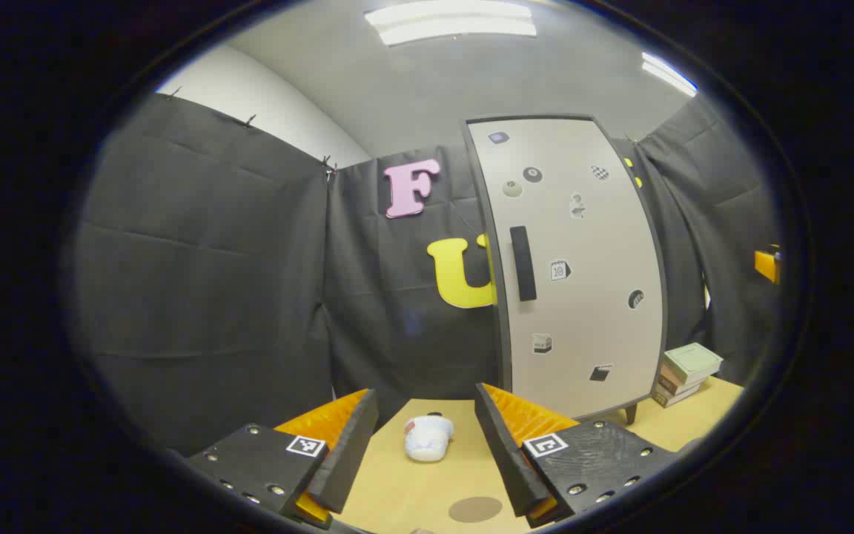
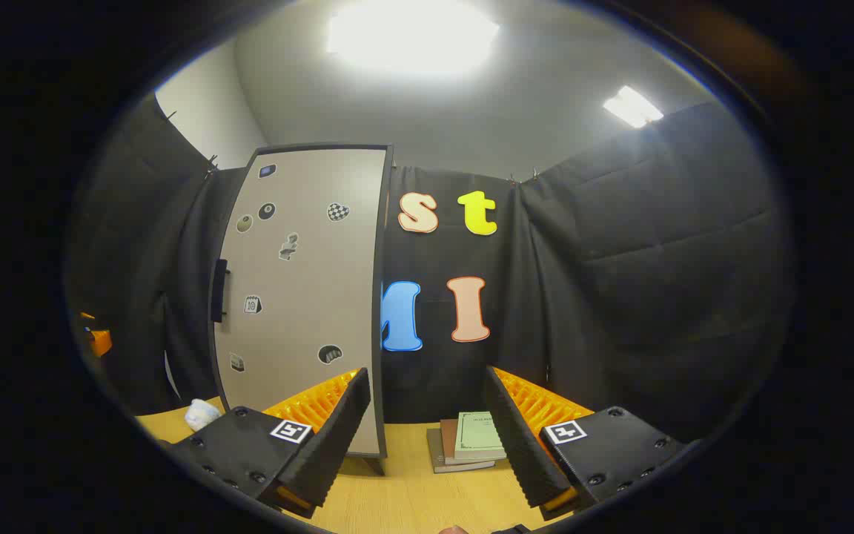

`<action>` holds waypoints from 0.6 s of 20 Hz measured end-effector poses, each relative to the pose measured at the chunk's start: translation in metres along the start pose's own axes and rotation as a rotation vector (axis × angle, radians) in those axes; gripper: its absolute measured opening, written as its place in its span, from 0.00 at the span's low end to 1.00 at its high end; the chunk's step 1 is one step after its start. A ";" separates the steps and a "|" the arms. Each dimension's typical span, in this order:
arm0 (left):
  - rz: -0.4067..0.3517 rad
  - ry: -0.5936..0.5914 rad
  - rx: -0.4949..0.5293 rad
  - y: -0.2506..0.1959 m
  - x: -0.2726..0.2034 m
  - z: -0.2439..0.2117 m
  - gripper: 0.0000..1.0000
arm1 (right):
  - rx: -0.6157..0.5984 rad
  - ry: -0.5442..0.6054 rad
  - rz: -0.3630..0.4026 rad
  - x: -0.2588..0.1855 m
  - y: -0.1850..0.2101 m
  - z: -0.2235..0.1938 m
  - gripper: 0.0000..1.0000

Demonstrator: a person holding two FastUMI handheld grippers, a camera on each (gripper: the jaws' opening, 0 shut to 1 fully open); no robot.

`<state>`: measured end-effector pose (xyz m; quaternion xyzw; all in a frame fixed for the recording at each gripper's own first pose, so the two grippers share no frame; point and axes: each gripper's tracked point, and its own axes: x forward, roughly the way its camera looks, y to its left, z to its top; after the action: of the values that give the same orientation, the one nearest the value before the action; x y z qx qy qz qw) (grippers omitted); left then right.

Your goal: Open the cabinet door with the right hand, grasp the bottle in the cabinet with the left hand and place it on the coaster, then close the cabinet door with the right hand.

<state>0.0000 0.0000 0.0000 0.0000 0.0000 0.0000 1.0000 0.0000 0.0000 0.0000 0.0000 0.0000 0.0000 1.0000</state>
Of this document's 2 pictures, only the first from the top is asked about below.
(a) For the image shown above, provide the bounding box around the small ceiling light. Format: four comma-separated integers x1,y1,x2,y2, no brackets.
640,52,698,97

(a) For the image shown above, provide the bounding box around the white crumpled cloth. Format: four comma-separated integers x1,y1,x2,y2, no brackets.
404,415,455,463

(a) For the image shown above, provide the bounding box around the beige cabinet door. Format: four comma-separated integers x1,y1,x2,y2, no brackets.
468,119,665,418

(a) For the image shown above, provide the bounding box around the brown book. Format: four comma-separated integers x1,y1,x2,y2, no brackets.
657,363,709,396

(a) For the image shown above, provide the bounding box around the green book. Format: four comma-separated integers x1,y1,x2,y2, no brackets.
663,343,724,385

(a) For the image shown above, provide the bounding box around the large ceiling light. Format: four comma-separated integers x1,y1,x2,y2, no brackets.
364,0,537,47

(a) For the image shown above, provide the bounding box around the brown round coaster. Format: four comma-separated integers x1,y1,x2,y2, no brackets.
448,495,504,524

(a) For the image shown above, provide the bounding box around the black backdrop cloth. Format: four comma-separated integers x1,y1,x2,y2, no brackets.
71,93,784,457

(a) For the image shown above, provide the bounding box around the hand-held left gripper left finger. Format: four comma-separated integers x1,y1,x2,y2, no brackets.
186,388,380,529

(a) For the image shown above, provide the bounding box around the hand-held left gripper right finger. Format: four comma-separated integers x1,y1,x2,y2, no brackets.
474,382,683,529

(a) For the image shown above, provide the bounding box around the black cabinet door handle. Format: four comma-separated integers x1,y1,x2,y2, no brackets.
510,225,537,302

